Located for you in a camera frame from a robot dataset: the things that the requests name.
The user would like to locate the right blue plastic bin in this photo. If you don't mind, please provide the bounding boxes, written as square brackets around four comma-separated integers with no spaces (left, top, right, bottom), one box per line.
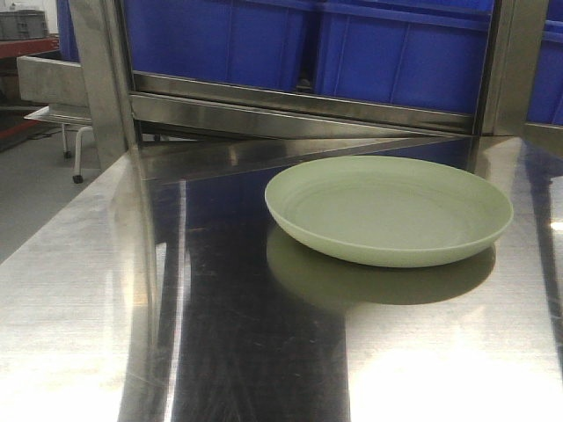
[313,1,494,114]

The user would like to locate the left blue plastic bin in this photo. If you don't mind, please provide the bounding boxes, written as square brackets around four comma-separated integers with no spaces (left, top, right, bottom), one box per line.
[124,1,316,91]

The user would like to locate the far right blue bin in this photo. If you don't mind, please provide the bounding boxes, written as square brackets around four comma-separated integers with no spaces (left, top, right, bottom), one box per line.
[527,1,562,126]

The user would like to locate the green round plate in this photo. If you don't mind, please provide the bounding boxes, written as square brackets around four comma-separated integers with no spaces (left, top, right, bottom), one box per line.
[265,156,514,268]

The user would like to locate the stainless steel shelf rack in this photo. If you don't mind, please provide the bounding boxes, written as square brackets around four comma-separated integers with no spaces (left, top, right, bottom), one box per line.
[69,1,562,168]

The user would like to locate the far left blue bin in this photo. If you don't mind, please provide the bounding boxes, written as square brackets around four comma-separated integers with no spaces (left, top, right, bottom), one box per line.
[56,0,80,62]

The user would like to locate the steel cart with white legs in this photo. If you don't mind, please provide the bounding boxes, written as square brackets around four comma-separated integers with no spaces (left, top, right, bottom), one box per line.
[17,55,93,184]

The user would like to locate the grey plastic crate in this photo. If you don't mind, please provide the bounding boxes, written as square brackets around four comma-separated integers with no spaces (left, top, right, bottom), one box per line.
[1,10,49,40]

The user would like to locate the red metal rack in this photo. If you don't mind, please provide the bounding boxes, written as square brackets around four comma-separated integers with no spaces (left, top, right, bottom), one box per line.
[1,36,59,152]

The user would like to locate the blue plastic bin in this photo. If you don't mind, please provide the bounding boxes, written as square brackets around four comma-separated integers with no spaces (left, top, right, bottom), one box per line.
[313,1,494,114]
[124,1,316,91]

